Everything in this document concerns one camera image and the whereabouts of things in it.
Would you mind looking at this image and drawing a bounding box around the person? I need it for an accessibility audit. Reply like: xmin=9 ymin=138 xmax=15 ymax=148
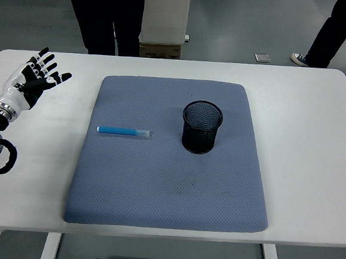
xmin=17 ymin=0 xmax=167 ymax=60
xmin=287 ymin=0 xmax=346 ymax=94

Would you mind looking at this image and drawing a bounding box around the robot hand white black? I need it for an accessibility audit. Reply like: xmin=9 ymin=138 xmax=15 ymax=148
xmin=0 ymin=42 xmax=75 ymax=117

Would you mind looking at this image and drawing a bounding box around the black mesh pen holder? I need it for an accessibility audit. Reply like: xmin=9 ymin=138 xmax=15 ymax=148
xmin=179 ymin=99 xmax=225 ymax=157

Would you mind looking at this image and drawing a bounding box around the silver floor plate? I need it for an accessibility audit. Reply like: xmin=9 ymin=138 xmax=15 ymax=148
xmin=253 ymin=53 xmax=271 ymax=64

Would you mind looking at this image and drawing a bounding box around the brown cardboard box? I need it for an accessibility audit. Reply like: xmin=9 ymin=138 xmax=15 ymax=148
xmin=138 ymin=41 xmax=183 ymax=60

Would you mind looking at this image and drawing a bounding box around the white cabinet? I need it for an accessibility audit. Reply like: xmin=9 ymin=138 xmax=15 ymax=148
xmin=139 ymin=0 xmax=193 ymax=47

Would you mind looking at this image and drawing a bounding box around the blue marker with clear cap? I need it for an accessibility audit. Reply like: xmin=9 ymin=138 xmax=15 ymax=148
xmin=96 ymin=125 xmax=152 ymax=139

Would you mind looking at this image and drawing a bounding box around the blue-grey textured mat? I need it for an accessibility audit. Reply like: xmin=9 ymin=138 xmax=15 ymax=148
xmin=63 ymin=69 xmax=280 ymax=239

